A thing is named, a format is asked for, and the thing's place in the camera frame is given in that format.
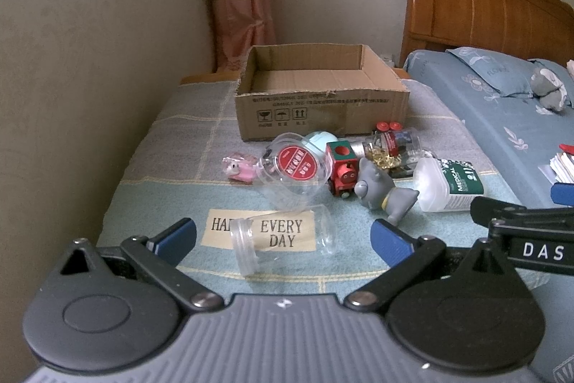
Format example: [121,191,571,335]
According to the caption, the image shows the open cardboard box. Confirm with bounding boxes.
[235,43,410,141]

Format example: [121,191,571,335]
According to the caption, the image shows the grey shark figurine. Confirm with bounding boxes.
[354,158,419,226]

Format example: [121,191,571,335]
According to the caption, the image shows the blue floral bed sheet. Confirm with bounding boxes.
[404,50,573,382]

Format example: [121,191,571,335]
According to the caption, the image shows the red wooden toy train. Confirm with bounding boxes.
[326,140,359,198]

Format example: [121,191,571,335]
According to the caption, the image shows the wooden bed headboard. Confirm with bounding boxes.
[400,0,573,64]

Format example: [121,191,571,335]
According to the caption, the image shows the white green medical container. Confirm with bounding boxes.
[414,158,485,212]

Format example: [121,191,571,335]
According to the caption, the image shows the blue floral pillow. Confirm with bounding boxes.
[447,47,573,107]

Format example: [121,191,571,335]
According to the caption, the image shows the light blue earbud case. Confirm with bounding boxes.
[305,131,339,153]

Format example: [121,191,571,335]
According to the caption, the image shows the capsule bottle with silver cap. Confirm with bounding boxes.
[350,127,424,170]

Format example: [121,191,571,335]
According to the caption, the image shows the grey plush toy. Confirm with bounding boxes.
[530,68,568,113]

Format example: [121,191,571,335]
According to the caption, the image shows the tall clear plastic jar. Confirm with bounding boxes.
[230,204,338,277]

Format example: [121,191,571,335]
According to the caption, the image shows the clear jar with red label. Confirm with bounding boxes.
[256,132,333,210]

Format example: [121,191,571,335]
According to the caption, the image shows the pink pig keychain toy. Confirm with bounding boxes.
[222,154,258,184]

